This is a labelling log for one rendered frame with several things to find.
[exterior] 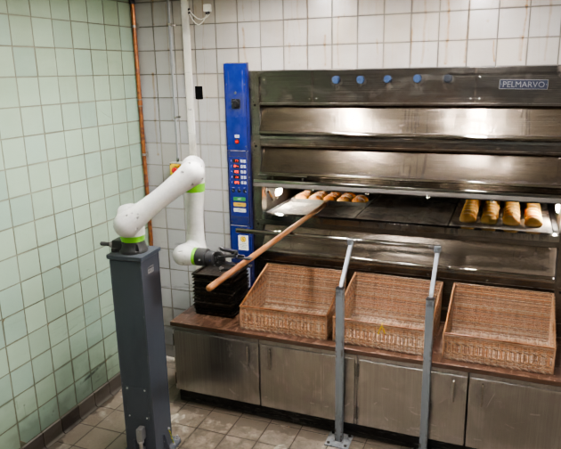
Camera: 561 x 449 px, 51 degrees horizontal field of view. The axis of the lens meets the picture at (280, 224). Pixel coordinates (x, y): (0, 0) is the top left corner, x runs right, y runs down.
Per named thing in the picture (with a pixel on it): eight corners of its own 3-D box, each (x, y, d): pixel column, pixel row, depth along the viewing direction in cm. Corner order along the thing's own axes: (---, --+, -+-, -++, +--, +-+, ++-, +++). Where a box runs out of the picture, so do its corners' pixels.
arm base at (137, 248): (94, 252, 307) (93, 240, 306) (110, 244, 321) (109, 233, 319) (139, 256, 299) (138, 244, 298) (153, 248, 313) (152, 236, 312)
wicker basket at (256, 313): (267, 300, 403) (266, 261, 396) (347, 310, 384) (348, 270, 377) (238, 329, 359) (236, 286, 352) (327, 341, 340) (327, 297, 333)
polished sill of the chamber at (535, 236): (265, 217, 398) (265, 211, 397) (558, 240, 334) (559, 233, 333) (262, 219, 392) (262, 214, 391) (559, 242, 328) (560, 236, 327)
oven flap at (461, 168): (261, 175, 384) (264, 144, 385) (564, 190, 320) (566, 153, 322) (259, 173, 380) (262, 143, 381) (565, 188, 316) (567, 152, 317)
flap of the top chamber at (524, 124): (260, 135, 377) (264, 104, 379) (568, 142, 314) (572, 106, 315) (257, 133, 373) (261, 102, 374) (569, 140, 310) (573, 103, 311)
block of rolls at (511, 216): (466, 201, 415) (466, 194, 413) (540, 206, 398) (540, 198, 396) (458, 222, 360) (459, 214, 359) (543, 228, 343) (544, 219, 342)
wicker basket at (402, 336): (353, 310, 383) (353, 270, 376) (442, 322, 362) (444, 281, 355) (330, 342, 339) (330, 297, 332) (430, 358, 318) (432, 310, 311)
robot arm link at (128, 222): (105, 225, 280) (192, 157, 277) (110, 217, 296) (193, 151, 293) (123, 246, 284) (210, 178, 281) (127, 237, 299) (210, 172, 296)
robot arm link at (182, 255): (168, 267, 299) (167, 246, 296) (182, 260, 310) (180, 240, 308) (192, 270, 294) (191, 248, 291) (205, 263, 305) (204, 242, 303)
